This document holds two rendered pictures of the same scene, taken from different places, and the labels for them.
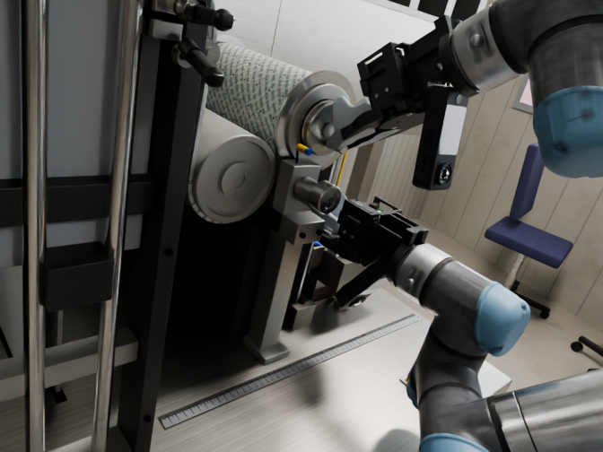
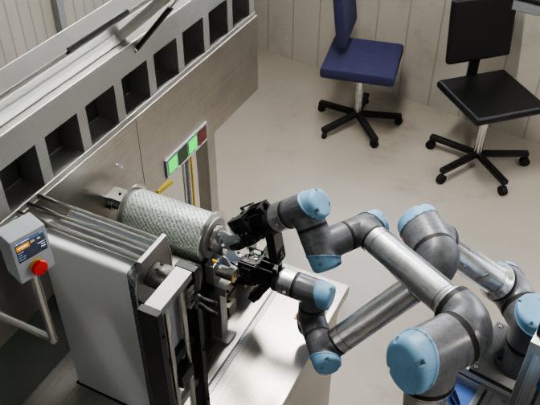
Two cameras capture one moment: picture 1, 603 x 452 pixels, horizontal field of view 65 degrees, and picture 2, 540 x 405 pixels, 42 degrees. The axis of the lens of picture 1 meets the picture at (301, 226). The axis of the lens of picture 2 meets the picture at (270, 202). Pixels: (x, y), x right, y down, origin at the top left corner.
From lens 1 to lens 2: 1.36 m
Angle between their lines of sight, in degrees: 22
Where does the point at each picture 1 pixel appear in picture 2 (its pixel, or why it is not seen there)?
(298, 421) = (257, 365)
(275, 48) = (141, 154)
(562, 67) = (308, 247)
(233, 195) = not seen: hidden behind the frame
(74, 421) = not seen: outside the picture
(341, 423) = (276, 356)
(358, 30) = (181, 97)
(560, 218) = (386, 15)
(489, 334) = (321, 306)
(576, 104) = (316, 260)
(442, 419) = (314, 346)
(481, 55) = (280, 228)
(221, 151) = not seen: hidden behind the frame
